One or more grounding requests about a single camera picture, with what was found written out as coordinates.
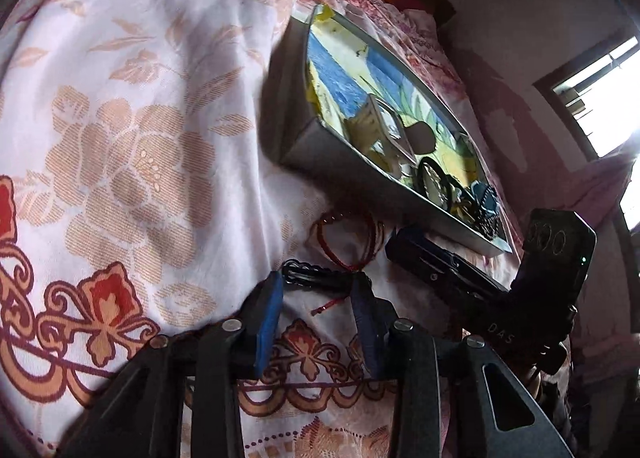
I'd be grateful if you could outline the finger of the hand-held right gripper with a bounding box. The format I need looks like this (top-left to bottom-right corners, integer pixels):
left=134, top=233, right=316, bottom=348
left=385, top=227, right=516, bottom=305

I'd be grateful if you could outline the floral blanket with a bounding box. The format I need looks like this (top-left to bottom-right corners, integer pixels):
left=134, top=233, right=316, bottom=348
left=0, top=0, right=526, bottom=458

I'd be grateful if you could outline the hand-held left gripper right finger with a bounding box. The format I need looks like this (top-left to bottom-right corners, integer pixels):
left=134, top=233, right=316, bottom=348
left=349, top=274, right=576, bottom=458

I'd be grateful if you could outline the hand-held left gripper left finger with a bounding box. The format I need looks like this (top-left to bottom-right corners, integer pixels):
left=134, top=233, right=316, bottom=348
left=57, top=270, right=286, bottom=458

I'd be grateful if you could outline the grey cardboard box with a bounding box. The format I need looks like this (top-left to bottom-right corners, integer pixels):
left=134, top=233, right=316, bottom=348
left=267, top=3, right=516, bottom=257

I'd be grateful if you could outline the dark bead necklace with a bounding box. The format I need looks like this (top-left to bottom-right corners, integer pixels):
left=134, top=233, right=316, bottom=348
left=469, top=211, right=507, bottom=242

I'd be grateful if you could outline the window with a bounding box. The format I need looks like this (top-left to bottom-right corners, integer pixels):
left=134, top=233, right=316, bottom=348
left=534, top=36, right=640, bottom=160

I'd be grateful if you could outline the red string bracelet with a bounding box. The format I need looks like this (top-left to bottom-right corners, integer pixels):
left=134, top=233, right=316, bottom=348
left=312, top=208, right=386, bottom=317

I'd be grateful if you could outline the pink cloth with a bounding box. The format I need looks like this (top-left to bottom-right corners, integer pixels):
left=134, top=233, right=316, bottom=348
left=565, top=148, right=640, bottom=389

